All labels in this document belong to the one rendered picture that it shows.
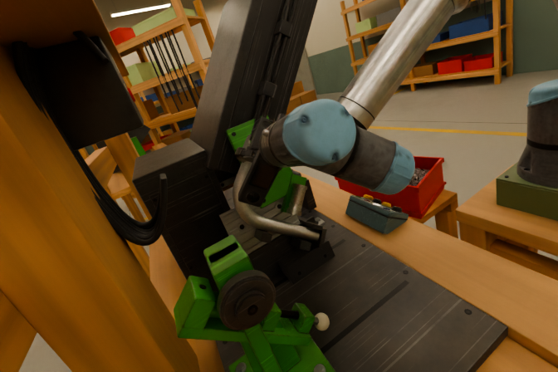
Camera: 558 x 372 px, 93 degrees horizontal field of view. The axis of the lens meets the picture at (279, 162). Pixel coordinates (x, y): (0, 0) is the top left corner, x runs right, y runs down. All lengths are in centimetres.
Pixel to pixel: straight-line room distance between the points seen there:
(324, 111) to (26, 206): 33
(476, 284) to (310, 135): 47
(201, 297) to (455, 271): 50
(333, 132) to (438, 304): 42
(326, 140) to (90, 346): 38
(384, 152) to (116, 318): 40
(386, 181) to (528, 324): 34
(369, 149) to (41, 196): 37
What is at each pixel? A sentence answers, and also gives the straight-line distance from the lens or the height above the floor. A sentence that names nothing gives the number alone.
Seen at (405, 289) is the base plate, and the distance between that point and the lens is 64.
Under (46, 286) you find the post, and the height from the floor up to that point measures 123.
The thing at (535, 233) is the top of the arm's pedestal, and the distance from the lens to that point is 87.
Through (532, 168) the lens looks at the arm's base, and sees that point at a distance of 89.
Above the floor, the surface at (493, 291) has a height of 90.
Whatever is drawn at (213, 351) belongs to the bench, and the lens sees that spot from 70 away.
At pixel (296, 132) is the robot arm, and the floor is 131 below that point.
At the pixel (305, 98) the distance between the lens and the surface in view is 717.
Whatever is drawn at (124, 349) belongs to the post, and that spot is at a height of 110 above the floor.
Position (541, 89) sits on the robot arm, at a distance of 84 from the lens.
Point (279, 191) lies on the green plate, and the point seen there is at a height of 109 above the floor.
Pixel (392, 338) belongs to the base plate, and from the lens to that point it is 58.
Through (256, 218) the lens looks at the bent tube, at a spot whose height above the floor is 107.
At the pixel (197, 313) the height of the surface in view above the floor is 113.
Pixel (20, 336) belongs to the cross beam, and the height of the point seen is 120.
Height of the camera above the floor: 138
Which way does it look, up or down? 20 degrees down
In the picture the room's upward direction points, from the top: 18 degrees counter-clockwise
